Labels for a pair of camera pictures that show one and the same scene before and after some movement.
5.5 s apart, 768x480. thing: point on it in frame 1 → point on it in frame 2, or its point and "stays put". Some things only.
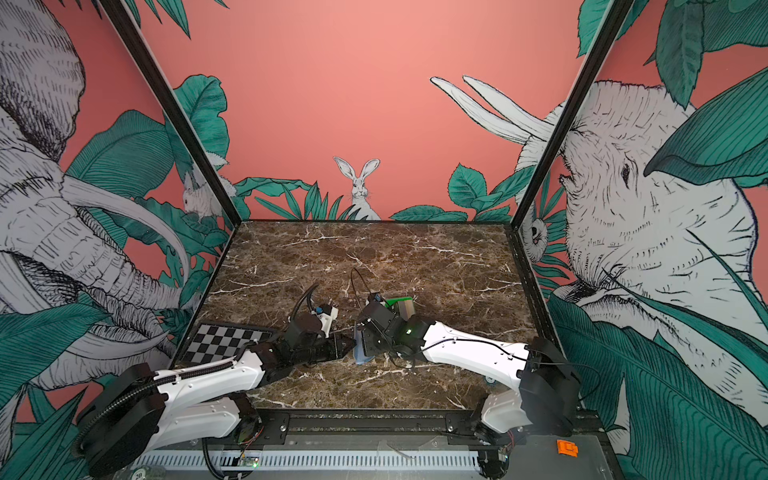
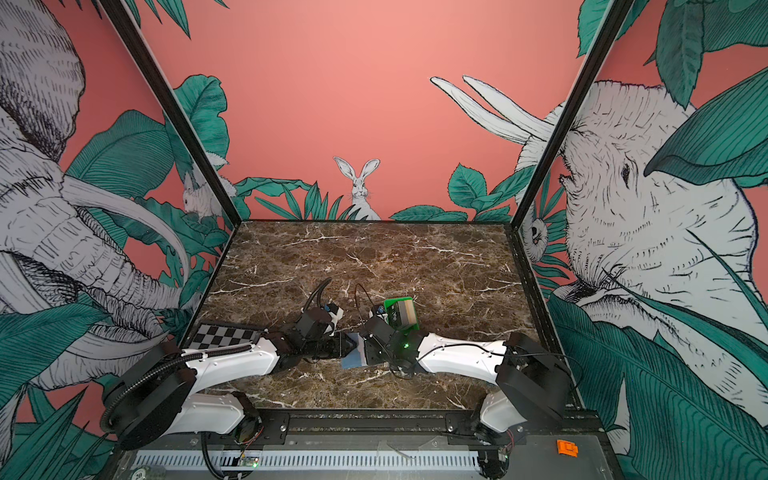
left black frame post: x=174 y=100 stays put
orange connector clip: x=567 y=448 stays put
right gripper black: x=370 y=348 → x=371 y=354
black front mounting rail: x=407 y=428 stays put
